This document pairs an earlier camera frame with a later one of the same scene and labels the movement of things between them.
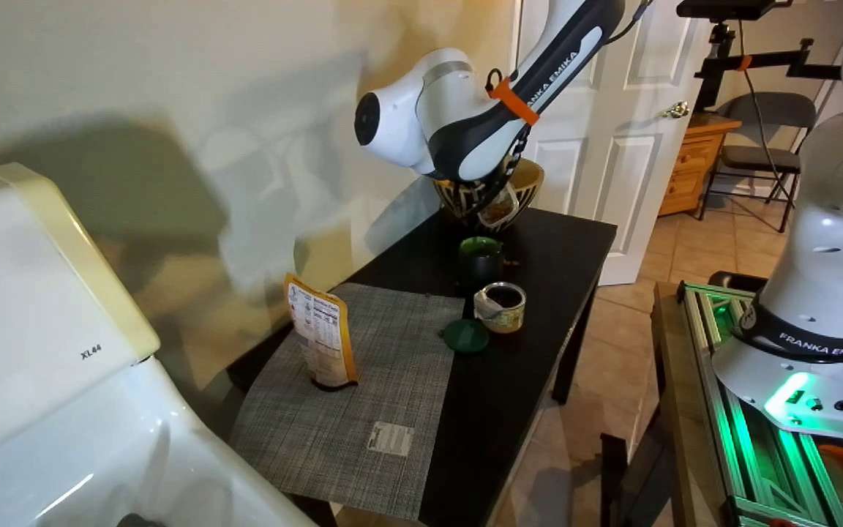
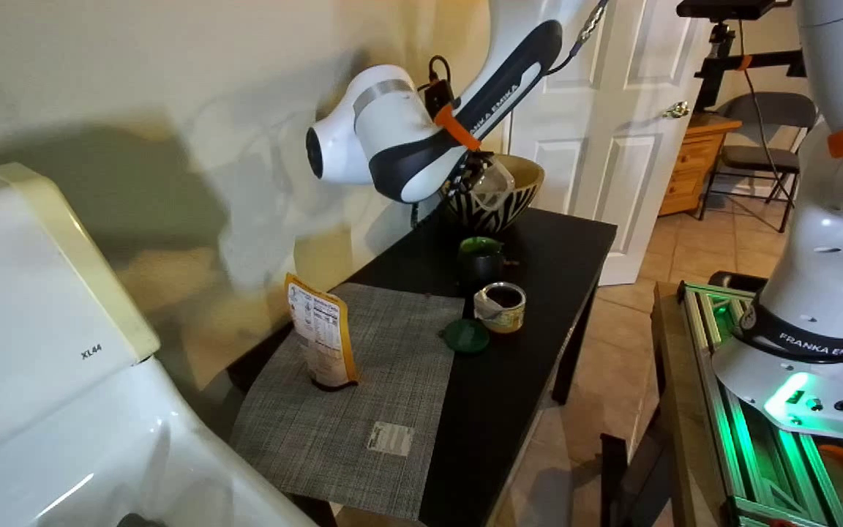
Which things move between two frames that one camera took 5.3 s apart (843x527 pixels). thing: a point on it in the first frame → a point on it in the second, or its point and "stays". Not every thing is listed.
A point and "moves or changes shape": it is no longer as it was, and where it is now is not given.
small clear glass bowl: x=500 y=209 moves or changes shape
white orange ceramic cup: x=500 y=305 stays
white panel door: x=614 y=138 stays
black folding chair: x=763 y=142 stays
